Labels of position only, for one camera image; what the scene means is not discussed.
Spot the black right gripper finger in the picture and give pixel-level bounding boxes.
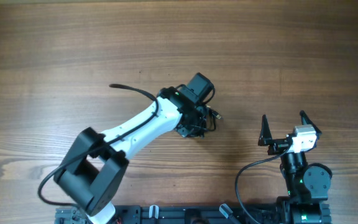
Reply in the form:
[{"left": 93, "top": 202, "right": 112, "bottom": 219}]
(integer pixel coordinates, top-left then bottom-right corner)
[
  {"left": 258, "top": 114, "right": 273, "bottom": 146},
  {"left": 300, "top": 110, "right": 322, "bottom": 136}
]

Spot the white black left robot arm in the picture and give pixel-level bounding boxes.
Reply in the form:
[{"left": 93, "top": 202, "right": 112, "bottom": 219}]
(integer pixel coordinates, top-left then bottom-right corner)
[{"left": 53, "top": 73, "right": 215, "bottom": 223}]

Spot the black camera cable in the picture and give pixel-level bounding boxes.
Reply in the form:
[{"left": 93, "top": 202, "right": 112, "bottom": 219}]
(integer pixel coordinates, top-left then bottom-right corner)
[
  {"left": 37, "top": 83, "right": 160, "bottom": 208},
  {"left": 234, "top": 141, "right": 293, "bottom": 224}
]

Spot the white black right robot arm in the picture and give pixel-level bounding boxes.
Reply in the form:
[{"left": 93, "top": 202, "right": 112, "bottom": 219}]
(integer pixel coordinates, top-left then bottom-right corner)
[{"left": 258, "top": 111, "right": 333, "bottom": 223}]

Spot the black right camera cable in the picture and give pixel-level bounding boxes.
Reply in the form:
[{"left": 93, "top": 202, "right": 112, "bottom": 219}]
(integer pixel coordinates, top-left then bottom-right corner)
[{"left": 234, "top": 141, "right": 293, "bottom": 224}]

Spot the black usb cable bundle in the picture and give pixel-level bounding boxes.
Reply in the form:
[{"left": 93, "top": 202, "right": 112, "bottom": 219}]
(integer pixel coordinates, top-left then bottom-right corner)
[{"left": 194, "top": 85, "right": 223, "bottom": 138}]

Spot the black left camera cable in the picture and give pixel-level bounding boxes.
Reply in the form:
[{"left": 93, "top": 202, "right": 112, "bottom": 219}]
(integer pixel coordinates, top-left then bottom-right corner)
[{"left": 37, "top": 83, "right": 160, "bottom": 208}]

